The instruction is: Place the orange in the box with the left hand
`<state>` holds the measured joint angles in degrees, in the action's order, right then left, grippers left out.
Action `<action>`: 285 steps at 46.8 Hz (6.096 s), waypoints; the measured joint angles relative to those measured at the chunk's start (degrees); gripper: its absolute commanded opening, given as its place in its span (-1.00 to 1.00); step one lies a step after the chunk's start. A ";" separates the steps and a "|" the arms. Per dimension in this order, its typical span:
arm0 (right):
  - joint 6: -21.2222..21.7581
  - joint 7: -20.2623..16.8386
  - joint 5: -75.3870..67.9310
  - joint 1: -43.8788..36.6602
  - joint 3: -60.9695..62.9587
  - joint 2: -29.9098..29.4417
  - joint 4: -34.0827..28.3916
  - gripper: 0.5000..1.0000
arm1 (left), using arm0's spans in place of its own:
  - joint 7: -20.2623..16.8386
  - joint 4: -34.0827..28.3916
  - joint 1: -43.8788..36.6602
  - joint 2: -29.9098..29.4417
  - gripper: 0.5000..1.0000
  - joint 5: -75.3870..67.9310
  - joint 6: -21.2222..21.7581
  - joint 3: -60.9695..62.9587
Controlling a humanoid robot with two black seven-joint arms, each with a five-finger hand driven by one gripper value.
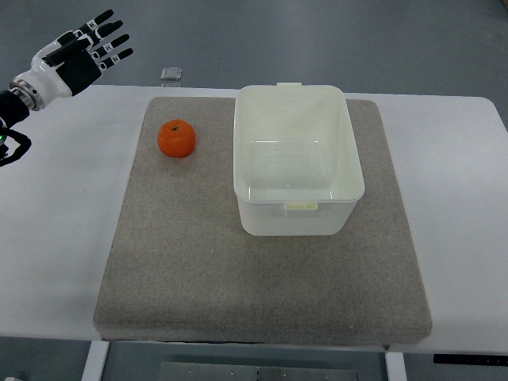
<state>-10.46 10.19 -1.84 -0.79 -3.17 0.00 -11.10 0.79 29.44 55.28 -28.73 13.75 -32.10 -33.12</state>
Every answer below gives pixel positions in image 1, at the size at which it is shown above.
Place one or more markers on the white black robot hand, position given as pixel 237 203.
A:
pixel 77 58

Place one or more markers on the orange fruit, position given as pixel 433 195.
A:
pixel 176 138

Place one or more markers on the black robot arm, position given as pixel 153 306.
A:
pixel 16 104

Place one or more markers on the white plastic box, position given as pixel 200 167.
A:
pixel 296 166

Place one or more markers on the small clear floor plate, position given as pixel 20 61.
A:
pixel 171 74

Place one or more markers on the grey felt mat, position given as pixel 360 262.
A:
pixel 182 268

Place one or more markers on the white left table leg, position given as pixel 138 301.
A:
pixel 96 360

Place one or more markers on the white table leg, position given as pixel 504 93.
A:
pixel 96 360
pixel 395 365

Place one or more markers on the white right table leg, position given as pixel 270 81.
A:
pixel 395 365

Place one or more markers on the black table control panel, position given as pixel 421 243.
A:
pixel 468 359

